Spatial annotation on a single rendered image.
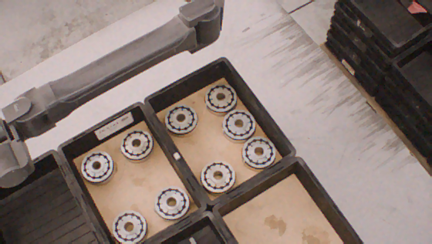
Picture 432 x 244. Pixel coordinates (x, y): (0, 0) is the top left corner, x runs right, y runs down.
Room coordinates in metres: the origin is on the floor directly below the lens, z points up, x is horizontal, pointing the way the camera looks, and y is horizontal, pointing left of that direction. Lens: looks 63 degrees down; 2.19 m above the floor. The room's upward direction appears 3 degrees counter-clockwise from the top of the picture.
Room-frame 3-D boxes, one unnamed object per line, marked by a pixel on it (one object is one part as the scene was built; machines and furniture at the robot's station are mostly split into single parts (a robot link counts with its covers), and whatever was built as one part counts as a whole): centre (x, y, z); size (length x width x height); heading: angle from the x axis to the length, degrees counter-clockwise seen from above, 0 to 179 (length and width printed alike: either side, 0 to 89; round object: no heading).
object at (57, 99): (0.49, 0.18, 1.45); 0.43 x 0.06 x 0.11; 120
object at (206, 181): (0.48, 0.00, 0.86); 0.10 x 0.10 x 0.01
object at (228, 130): (0.65, -0.07, 0.86); 0.10 x 0.10 x 0.01
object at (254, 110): (0.62, 0.00, 0.87); 0.40 x 0.30 x 0.11; 29
